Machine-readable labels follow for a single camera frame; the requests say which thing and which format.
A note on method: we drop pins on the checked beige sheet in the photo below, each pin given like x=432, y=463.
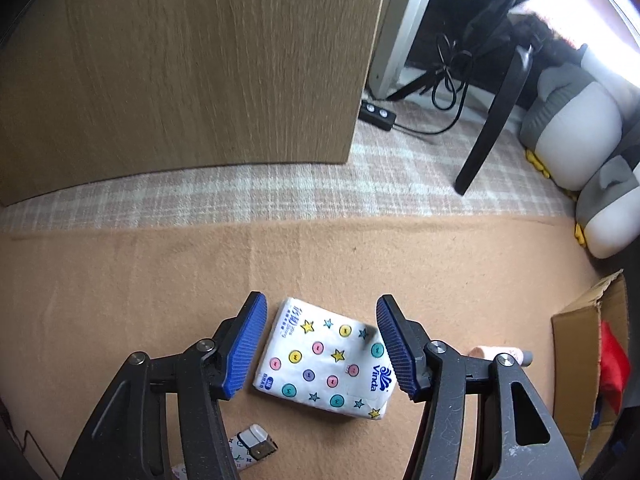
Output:
x=300, y=190

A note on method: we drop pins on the brown blanket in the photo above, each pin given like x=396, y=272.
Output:
x=150, y=270

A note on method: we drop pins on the pink and black fuzzy cloth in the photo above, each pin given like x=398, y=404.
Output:
x=545, y=25

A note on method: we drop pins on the star-print white tissue pack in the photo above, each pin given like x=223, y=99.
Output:
x=325, y=360

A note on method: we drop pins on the black chair leg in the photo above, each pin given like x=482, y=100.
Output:
x=492, y=125

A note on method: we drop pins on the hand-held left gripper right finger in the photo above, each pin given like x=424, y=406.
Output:
x=395, y=345

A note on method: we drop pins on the pink tube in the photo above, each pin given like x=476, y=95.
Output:
x=482, y=352

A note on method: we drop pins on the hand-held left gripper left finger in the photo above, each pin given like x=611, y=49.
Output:
x=245, y=345

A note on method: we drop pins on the wooden cabinet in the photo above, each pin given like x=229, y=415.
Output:
x=200, y=60

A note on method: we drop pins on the white penguin plush toy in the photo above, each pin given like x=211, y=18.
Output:
x=575, y=125
x=610, y=210

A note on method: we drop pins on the cardboard box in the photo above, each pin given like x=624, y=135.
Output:
x=575, y=360

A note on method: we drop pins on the red pouch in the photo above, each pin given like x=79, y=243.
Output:
x=612, y=365

